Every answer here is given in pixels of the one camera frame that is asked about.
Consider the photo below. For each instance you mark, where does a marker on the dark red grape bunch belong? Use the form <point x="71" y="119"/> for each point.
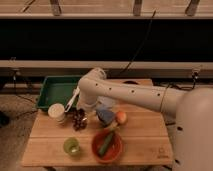
<point x="79" y="120"/>

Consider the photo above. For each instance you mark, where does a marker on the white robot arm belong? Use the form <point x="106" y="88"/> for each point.
<point x="193" y="135"/>

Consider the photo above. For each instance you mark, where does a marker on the white paper cup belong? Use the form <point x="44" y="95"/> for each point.
<point x="57" y="112"/>

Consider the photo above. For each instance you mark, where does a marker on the green plastic cup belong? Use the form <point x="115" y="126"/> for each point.
<point x="71" y="146"/>

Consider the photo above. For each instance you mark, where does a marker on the light blue cloth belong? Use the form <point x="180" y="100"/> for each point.
<point x="107" y="102"/>

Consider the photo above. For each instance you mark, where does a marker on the dark round bowl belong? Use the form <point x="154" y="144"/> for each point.
<point x="130" y="82"/>

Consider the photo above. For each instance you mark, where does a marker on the white plastic brush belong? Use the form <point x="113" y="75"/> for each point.
<point x="71" y="101"/>

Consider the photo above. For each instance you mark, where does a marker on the orange peach fruit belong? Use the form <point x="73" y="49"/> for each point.
<point x="121" y="117"/>

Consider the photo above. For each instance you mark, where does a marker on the green plastic tray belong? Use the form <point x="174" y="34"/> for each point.
<point x="56" y="89"/>

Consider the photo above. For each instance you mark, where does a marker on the red orange bowl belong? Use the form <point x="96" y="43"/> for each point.
<point x="114" y="150"/>

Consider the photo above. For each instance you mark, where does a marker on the green cucumber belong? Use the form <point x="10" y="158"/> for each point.
<point x="103" y="148"/>

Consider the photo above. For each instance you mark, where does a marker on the wooden table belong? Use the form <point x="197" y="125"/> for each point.
<point x="144" y="136"/>

